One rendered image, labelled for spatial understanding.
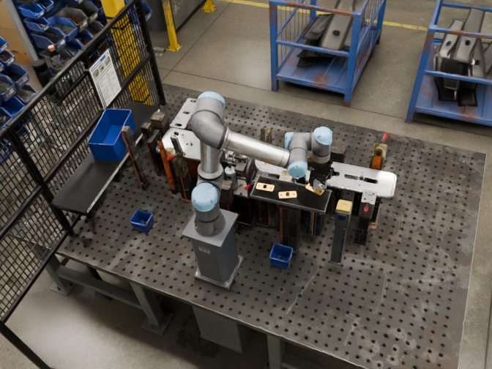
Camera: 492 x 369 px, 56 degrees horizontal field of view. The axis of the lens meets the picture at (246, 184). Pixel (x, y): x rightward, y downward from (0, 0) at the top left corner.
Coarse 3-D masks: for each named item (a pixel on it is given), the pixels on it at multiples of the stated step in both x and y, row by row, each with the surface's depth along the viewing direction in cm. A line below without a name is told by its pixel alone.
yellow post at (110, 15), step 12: (108, 0) 271; (120, 0) 276; (108, 12) 278; (132, 36) 295; (120, 48) 296; (120, 60) 303; (132, 60) 301; (132, 84) 316; (132, 96) 325; (144, 96) 325
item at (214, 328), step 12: (204, 312) 267; (204, 324) 282; (216, 324) 274; (228, 324) 266; (240, 324) 268; (204, 336) 298; (216, 336) 289; (228, 336) 280; (240, 336) 276; (240, 348) 288
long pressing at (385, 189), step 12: (168, 132) 284; (180, 132) 283; (192, 132) 283; (168, 144) 276; (192, 156) 268; (264, 168) 258; (276, 168) 257; (336, 168) 254; (348, 168) 254; (360, 168) 253; (336, 180) 249; (348, 180) 248; (360, 180) 248; (384, 180) 246; (396, 180) 247; (360, 192) 242; (384, 192) 241
